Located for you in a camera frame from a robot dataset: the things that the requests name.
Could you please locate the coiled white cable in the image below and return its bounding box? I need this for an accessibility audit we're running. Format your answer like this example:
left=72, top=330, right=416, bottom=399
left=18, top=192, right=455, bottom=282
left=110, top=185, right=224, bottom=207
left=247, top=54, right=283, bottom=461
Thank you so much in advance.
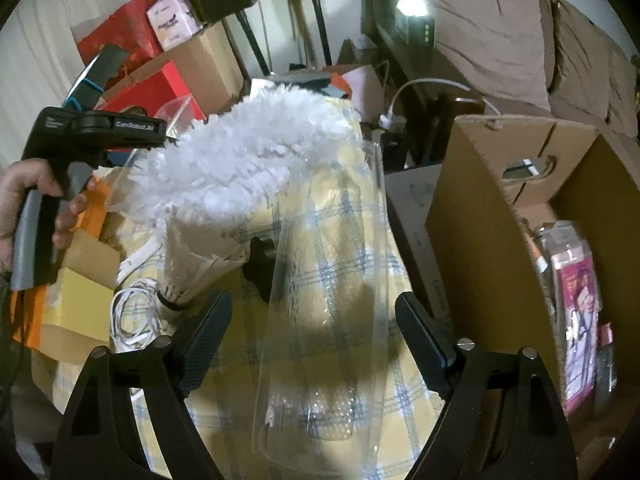
left=109, top=277, right=168, bottom=356

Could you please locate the pink tissue pack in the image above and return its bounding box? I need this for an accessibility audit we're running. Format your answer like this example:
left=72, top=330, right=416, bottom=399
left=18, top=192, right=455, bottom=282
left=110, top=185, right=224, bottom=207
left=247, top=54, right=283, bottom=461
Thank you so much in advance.
left=146, top=0, right=203, bottom=52

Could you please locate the black speaker stand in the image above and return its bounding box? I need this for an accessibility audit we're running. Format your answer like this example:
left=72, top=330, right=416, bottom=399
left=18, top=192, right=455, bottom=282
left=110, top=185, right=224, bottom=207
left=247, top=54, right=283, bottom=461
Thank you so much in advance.
left=234, top=9, right=272, bottom=77
left=309, top=0, right=334, bottom=67

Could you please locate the person's left hand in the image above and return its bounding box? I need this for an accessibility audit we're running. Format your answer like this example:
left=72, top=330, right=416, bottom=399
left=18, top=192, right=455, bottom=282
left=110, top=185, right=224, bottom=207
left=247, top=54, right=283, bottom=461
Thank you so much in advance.
left=0, top=159, right=101, bottom=273

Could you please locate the clear plastic container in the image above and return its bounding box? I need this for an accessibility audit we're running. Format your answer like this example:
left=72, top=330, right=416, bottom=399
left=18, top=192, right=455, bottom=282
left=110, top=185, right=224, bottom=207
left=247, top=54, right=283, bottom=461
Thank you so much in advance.
left=252, top=140, right=403, bottom=480

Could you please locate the small clear plastic lid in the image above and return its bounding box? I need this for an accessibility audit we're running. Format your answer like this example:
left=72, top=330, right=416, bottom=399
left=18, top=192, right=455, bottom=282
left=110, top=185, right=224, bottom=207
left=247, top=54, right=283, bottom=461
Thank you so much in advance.
left=155, top=95, right=208, bottom=133

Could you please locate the white power cable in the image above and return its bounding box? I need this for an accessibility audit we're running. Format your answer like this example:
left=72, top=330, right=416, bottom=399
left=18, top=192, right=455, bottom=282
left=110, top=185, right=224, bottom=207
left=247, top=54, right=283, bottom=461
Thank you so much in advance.
left=387, top=78, right=501, bottom=116

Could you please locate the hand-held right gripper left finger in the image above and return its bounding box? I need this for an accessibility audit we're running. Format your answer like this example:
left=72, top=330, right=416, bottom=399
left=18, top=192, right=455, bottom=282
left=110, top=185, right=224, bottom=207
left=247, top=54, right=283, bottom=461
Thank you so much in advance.
left=50, top=290, right=234, bottom=480

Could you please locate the white curtain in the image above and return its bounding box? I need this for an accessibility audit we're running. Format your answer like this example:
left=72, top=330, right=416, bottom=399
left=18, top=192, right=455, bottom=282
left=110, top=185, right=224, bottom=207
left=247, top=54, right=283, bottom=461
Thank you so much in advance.
left=0, top=0, right=191, bottom=161

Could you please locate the black device with light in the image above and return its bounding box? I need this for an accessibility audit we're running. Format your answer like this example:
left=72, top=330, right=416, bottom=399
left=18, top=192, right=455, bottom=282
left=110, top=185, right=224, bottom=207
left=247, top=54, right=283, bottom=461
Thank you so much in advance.
left=395, top=0, right=436, bottom=46

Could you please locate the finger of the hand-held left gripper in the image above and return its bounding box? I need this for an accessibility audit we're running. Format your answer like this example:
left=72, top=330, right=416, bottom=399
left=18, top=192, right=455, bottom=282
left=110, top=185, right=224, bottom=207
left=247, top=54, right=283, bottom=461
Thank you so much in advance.
left=62, top=44, right=129, bottom=112

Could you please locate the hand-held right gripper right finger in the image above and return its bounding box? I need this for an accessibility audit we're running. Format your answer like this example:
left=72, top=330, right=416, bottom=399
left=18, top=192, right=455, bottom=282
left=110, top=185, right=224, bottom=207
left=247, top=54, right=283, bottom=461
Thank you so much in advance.
left=395, top=291, right=581, bottom=480

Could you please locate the red paper gift bag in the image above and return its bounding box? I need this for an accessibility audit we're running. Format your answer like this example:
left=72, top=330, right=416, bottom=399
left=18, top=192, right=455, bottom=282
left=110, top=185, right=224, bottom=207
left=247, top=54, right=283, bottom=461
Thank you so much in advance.
left=105, top=60, right=208, bottom=128

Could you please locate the beige sofa cushion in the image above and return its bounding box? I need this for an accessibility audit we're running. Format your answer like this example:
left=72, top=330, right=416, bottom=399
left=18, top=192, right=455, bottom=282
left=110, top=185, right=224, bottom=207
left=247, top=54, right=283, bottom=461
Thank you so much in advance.
left=435, top=0, right=557, bottom=112
left=549, top=0, right=617, bottom=122
left=606, top=45, right=640, bottom=137

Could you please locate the pink printed packet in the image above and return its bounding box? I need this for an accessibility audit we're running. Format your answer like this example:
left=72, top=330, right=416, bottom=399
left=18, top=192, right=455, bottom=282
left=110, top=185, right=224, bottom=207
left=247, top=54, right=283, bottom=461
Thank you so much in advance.
left=550, top=225, right=603, bottom=418

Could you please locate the red patterned gift box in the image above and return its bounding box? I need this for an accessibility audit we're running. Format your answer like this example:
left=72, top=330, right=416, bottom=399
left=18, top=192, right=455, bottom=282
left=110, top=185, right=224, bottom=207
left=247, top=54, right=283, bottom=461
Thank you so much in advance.
left=75, top=0, right=166, bottom=68

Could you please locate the orange cardboard box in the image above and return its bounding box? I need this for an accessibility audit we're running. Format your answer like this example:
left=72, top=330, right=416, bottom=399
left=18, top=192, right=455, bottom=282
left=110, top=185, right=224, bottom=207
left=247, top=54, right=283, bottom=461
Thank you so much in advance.
left=10, top=180, right=123, bottom=366

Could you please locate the yellow sponge packet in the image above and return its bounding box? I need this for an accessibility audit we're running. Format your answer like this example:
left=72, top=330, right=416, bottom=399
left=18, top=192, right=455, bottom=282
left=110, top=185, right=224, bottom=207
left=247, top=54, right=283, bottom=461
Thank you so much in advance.
left=40, top=232, right=123, bottom=363

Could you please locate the large brown cardboard box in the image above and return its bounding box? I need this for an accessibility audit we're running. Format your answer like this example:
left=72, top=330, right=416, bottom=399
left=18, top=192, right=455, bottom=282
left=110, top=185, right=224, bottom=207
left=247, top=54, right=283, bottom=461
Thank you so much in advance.
left=425, top=114, right=640, bottom=476

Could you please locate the white feather shuttlecock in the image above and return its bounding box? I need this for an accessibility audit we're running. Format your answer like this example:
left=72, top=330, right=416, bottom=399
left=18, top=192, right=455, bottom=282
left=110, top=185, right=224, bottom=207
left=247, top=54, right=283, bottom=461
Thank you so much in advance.
left=152, top=220, right=251, bottom=321

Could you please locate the yellow plaid cloth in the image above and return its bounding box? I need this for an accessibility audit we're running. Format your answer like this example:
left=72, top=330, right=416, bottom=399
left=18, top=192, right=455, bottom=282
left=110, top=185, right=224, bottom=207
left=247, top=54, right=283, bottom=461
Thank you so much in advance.
left=30, top=95, right=446, bottom=480

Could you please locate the white fluffy duster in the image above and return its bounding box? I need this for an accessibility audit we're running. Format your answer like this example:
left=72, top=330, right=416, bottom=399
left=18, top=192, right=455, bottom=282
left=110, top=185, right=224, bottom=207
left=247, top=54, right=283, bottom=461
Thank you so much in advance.
left=107, top=82, right=363, bottom=241

